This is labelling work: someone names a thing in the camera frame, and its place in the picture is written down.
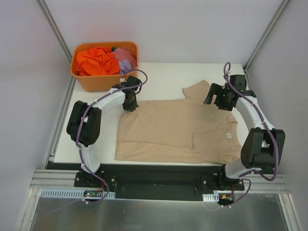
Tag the aluminium corner post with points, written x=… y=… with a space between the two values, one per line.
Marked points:
x=55 y=30
x=269 y=28

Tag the aluminium front frame rail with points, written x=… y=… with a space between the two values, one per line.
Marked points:
x=64 y=179

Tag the left grey cable duct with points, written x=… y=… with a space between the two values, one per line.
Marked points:
x=76 y=194

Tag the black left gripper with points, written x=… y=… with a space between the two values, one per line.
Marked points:
x=130 y=105

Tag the left aluminium corner post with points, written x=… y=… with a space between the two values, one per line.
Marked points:
x=55 y=30

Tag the orange plastic laundry basket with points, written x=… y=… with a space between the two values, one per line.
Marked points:
x=101 y=83

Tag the right aluminium corner post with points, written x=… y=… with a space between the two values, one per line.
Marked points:
x=269 y=28

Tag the orange t shirt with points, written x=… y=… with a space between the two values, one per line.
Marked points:
x=97 y=61

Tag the right grey cable duct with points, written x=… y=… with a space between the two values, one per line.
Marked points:
x=211 y=197

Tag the beige t shirt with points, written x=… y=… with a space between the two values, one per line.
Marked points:
x=179 y=131

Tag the grey cable duct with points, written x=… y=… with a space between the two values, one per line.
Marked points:
x=76 y=194
x=211 y=197

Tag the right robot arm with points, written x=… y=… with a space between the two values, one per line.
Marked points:
x=264 y=143

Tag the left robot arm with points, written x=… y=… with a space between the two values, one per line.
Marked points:
x=84 y=124

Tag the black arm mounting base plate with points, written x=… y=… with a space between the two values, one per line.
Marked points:
x=149 y=182

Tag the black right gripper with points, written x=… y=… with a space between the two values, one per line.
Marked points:
x=217 y=95

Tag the pink t shirt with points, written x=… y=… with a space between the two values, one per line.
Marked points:
x=124 y=53

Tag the lavender t shirt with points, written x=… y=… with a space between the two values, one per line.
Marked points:
x=125 y=66

